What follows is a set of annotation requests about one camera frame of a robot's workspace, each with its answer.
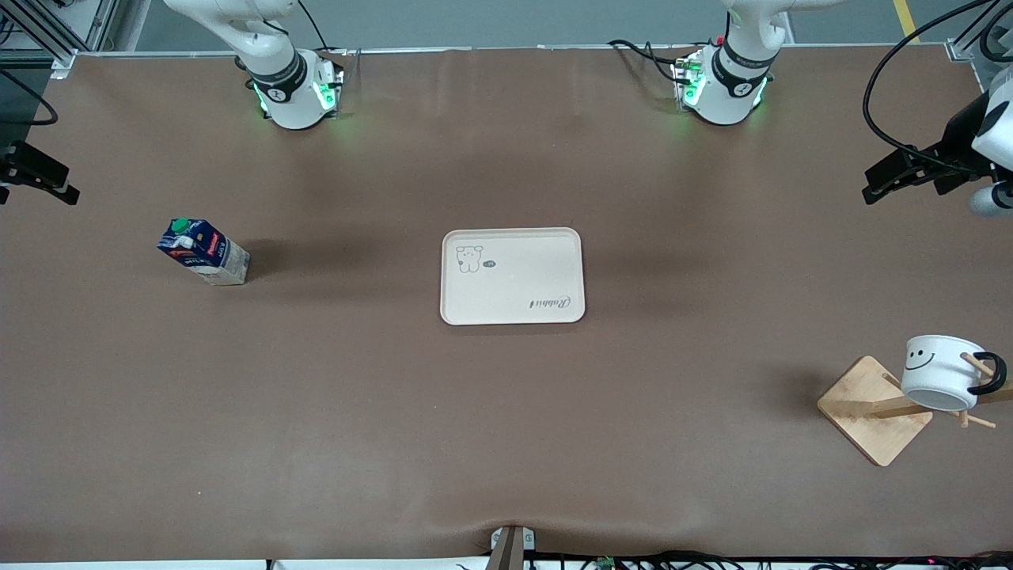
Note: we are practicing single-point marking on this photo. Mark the blue milk carton green cap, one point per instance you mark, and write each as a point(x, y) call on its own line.
point(207, 253)

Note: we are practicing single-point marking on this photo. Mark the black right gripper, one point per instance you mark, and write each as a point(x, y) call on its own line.
point(9, 161)

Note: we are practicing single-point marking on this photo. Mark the cream tray with rabbit print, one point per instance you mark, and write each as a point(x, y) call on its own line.
point(514, 285)

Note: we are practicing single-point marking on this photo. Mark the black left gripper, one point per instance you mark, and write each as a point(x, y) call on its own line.
point(955, 147)

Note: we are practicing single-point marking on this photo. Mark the small green connector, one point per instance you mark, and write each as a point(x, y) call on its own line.
point(606, 563)

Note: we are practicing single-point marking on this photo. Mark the wooden mug tree stand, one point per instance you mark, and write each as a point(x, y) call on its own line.
point(863, 412)

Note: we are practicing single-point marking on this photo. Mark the metal table edge clamp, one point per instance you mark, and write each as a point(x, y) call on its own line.
point(512, 546)

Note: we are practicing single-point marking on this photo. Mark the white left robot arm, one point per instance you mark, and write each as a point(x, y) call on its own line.
point(724, 99)

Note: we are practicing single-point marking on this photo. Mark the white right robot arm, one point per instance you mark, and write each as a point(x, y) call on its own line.
point(289, 91)

